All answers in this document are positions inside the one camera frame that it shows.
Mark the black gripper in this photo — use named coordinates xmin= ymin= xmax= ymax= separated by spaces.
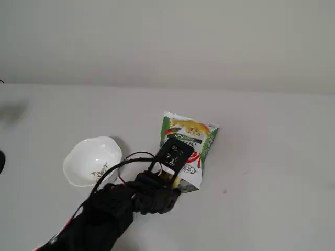
xmin=132 ymin=172 xmax=182 ymax=215

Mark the veggie straw snack packet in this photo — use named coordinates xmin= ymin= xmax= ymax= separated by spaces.
xmin=159 ymin=111 xmax=220 ymax=194

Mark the white ceramic bowl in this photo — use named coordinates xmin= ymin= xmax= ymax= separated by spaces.
xmin=62 ymin=135 xmax=122 ymax=187

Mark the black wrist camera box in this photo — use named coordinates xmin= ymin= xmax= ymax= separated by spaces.
xmin=153 ymin=137 xmax=195 ymax=175

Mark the black camera cable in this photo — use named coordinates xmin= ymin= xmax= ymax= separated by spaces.
xmin=90 ymin=150 xmax=158 ymax=196

